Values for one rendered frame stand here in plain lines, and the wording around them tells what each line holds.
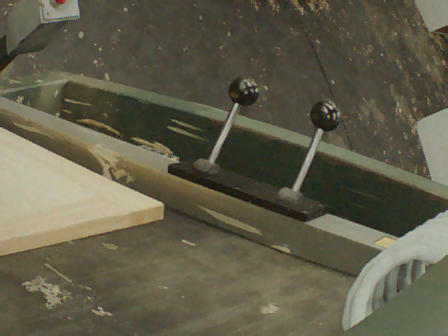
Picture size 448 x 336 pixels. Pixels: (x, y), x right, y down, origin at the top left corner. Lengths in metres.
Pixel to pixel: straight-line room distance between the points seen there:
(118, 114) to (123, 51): 1.59
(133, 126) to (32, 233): 0.60
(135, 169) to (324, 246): 0.28
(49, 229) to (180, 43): 2.44
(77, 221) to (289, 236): 0.23
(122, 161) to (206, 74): 2.23
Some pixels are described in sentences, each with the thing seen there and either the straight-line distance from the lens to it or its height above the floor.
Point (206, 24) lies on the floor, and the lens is 3.36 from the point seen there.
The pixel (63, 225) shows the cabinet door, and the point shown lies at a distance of 0.81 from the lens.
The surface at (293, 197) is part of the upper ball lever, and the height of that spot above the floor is 1.50.
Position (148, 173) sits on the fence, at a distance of 0.98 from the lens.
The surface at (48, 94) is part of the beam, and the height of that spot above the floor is 0.89.
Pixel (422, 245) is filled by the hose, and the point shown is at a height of 1.88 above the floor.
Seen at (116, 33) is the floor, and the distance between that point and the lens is 2.97.
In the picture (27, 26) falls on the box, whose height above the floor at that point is 0.87.
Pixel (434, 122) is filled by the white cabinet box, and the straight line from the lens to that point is 4.67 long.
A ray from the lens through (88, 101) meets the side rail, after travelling 1.43.
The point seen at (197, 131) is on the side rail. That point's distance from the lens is 1.24.
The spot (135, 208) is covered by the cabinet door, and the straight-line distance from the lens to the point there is 0.89.
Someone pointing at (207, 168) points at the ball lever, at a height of 1.40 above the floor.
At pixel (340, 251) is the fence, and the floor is 1.55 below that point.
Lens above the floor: 2.02
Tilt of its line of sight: 40 degrees down
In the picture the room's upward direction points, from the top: 67 degrees clockwise
